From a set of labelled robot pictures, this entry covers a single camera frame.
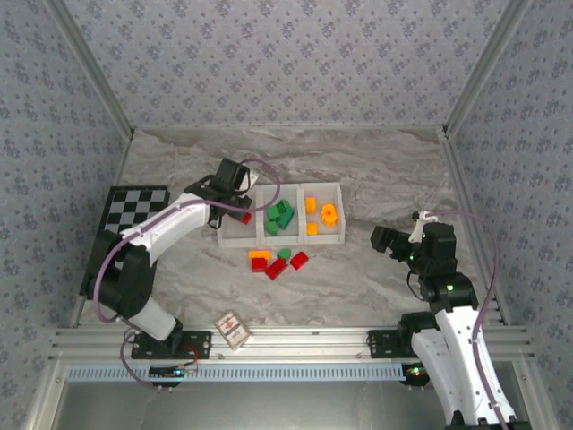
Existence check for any long aluminium mounting rail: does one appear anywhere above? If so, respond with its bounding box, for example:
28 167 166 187
48 325 536 362

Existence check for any black and grey checkerboard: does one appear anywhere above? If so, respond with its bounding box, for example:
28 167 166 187
79 185 172 299

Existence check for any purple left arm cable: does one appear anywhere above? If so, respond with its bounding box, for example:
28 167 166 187
93 159 283 391

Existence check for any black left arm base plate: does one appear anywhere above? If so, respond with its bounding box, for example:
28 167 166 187
131 330 212 360

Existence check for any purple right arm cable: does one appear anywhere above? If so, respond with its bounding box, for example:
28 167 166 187
427 209 511 430

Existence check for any white plastic bin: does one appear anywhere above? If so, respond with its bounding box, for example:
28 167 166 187
218 185 263 249
299 182 346 245
258 184 304 246

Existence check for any grey slotted cable duct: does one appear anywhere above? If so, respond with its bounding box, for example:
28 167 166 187
66 362 404 383

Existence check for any aluminium corner post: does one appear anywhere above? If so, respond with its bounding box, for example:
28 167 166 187
442 0 534 136
44 0 136 136

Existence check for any playing card box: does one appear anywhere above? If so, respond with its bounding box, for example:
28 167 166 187
213 309 254 351

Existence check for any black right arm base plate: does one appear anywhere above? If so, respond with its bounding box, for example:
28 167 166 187
367 329 422 359

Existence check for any aluminium side rail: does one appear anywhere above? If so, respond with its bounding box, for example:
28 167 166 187
438 127 511 326

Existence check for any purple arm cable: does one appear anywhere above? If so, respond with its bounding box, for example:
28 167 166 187
93 159 283 391
427 209 511 430

